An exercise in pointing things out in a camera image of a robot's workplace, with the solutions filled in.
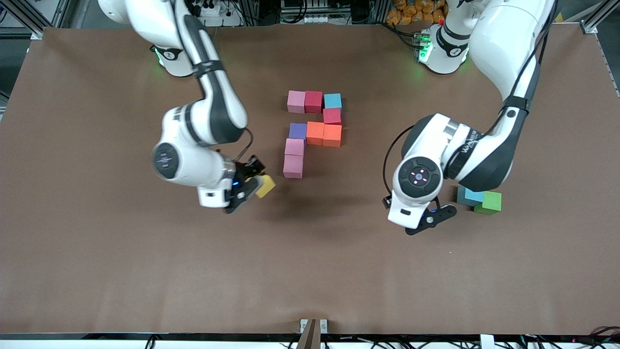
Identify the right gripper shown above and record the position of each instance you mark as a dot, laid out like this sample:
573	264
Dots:
242	173

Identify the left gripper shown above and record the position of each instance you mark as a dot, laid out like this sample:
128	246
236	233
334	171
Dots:
386	201

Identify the yellow foam cube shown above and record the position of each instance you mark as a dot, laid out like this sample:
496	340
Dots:
266	186

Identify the pink foam cube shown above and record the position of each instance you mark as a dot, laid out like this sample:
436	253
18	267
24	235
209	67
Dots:
296	102
293	166
294	147

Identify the purple foam cube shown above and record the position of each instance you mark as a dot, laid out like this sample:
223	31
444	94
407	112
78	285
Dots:
298	131

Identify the orange foam cube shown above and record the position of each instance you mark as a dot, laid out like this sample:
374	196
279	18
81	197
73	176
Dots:
315	133
332	136

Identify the blue foam cube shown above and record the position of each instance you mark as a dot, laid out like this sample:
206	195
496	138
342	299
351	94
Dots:
333	101
473	196

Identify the red foam cube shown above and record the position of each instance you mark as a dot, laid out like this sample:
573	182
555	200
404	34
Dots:
332	116
314	102

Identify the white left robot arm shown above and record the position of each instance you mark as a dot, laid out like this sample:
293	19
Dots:
508	43

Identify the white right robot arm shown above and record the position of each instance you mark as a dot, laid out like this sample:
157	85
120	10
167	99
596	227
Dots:
198	169

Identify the green foam cube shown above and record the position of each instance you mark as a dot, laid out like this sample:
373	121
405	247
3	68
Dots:
491	203

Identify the long white power strip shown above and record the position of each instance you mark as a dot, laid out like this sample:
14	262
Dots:
310	19

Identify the white power strip with plugs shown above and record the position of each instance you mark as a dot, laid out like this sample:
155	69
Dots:
223	12

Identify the bag of orange fruit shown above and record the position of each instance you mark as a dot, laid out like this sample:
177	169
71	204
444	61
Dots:
411	12

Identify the grey metal bracket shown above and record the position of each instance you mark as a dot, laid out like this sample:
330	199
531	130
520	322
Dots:
303	327

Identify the brown tapered post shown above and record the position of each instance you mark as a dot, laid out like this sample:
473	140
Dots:
310	339

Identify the white edge bracket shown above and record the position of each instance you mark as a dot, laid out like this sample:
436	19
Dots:
487	341

